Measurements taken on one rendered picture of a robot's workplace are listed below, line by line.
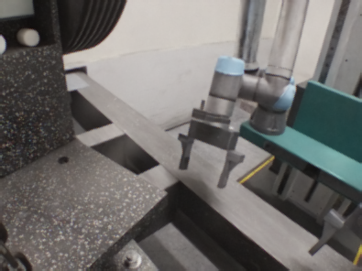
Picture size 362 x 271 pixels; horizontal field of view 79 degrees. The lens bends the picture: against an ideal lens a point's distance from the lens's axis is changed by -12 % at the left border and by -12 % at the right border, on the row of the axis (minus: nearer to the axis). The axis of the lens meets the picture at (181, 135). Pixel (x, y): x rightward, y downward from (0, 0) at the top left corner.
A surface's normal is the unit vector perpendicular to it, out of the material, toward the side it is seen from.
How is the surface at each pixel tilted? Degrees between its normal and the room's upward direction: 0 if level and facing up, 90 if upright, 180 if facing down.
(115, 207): 0
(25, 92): 90
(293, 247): 0
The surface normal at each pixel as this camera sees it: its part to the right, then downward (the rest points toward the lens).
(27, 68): 0.83, 0.36
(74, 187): 0.07, -0.84
